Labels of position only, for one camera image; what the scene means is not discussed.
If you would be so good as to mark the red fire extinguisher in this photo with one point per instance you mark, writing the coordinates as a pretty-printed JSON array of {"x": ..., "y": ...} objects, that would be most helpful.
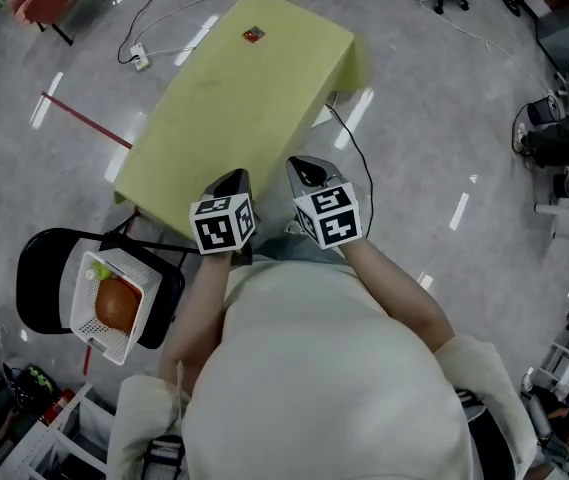
[{"x": 59, "y": 407}]

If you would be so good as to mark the person's right forearm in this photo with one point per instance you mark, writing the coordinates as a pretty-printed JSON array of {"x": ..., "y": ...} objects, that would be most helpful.
[{"x": 404, "y": 298}]

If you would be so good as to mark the white storage shelf rack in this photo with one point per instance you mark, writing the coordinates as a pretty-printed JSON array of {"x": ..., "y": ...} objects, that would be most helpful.
[{"x": 39, "y": 448}]

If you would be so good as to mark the person's left forearm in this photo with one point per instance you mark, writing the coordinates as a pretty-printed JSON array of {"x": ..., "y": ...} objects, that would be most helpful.
[{"x": 189, "y": 318}]

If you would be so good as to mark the black floor stand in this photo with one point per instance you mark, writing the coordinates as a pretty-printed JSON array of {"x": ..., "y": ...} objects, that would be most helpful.
[{"x": 512, "y": 4}]

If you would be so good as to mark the black mesh cup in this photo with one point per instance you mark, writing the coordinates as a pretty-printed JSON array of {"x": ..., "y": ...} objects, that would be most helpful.
[{"x": 543, "y": 110}]

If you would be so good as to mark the white power strip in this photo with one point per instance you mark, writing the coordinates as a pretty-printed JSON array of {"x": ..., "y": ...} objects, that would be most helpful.
[
  {"x": 324, "y": 115},
  {"x": 140, "y": 57}
]

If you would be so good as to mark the person's white shoe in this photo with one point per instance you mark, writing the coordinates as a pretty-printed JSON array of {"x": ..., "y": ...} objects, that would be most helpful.
[{"x": 295, "y": 227}]

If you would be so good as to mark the green drink bottle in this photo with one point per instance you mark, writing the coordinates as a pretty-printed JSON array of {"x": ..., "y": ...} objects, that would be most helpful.
[{"x": 98, "y": 272}]

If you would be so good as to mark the small red packet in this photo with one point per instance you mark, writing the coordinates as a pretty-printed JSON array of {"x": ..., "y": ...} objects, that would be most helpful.
[{"x": 254, "y": 34}]

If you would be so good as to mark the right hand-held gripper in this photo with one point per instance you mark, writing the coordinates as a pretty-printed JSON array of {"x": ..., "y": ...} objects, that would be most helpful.
[{"x": 331, "y": 220}]

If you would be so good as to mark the black folding chair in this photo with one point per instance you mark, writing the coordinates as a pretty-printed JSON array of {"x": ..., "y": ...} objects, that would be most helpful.
[{"x": 39, "y": 288}]

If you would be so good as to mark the person's white shirt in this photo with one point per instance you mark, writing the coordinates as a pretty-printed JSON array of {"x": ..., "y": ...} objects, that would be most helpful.
[{"x": 324, "y": 368}]

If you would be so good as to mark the brown wooden bowl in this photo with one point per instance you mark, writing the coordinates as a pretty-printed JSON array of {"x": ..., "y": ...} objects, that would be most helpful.
[{"x": 116, "y": 305}]

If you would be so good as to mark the table with yellow-green cloth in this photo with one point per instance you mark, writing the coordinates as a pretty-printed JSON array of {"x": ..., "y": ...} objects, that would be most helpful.
[{"x": 234, "y": 118}]

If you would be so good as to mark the person's blue jeans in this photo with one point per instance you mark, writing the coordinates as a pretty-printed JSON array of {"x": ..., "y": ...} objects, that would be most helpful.
[{"x": 289, "y": 248}]

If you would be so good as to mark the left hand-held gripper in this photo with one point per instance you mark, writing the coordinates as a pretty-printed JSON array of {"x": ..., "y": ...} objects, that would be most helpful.
[{"x": 221, "y": 228}]

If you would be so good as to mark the white perforated plastic basket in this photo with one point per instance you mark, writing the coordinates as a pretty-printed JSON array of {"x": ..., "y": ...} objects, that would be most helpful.
[{"x": 149, "y": 293}]

